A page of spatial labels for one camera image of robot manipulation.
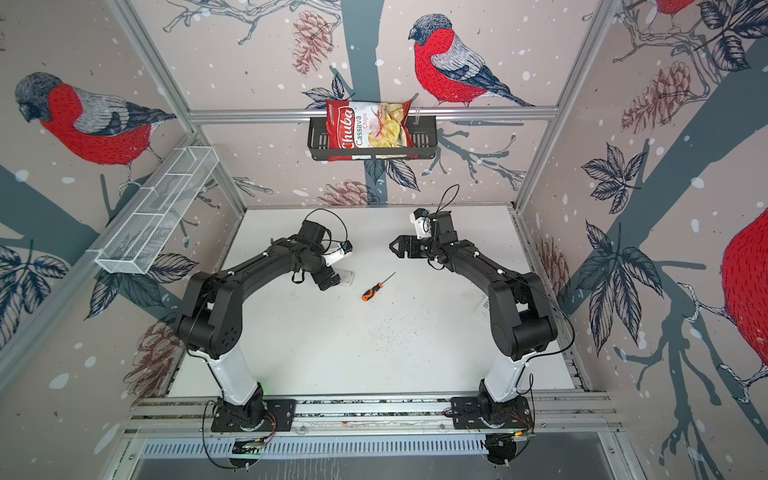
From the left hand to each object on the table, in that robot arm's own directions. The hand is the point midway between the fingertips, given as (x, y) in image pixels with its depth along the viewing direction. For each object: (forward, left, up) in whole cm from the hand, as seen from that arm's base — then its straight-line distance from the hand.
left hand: (329, 266), depth 95 cm
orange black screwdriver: (-7, -13, -6) cm, 16 cm away
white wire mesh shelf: (-1, +42, +23) cm, 48 cm away
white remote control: (0, -5, -7) cm, 8 cm away
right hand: (+2, -22, +5) cm, 23 cm away
